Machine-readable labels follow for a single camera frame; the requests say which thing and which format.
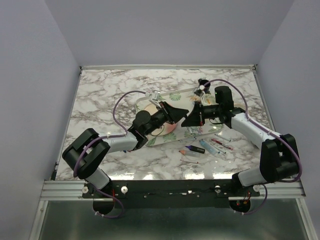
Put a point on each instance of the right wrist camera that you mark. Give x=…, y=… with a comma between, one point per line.
x=198, y=92

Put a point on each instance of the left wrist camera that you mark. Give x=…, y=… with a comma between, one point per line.
x=154, y=98

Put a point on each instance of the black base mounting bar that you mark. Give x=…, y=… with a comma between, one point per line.
x=137, y=201

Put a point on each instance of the cream and pink plate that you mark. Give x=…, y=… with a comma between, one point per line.
x=152, y=108

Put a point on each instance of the light blue highlighter pen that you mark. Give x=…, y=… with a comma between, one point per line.
x=208, y=147

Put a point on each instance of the purple capped marker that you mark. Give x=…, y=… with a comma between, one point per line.
x=196, y=149

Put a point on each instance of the white marker red cap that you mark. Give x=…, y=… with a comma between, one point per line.
x=189, y=162

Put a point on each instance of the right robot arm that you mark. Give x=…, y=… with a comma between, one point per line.
x=278, y=153

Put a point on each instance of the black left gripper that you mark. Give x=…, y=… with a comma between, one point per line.
x=172, y=114

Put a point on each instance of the dark blue mug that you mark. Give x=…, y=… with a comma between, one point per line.
x=204, y=84

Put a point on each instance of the aluminium frame rail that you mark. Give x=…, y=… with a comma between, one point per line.
x=73, y=190

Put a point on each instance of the floral serving tray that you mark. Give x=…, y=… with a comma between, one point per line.
x=183, y=99

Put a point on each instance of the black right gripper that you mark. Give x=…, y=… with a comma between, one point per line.
x=194, y=119

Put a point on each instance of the white marker black eraser cap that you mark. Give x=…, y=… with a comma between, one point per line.
x=221, y=150

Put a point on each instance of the white marker black tip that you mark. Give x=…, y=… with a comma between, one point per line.
x=222, y=137

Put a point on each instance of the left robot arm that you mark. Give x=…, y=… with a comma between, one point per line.
x=86, y=153

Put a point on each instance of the floral orange rimmed bowl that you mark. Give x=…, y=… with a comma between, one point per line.
x=208, y=100

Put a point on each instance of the pink red pen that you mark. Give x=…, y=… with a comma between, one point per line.
x=222, y=144

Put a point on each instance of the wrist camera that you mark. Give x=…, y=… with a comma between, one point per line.
x=198, y=92
x=154, y=98

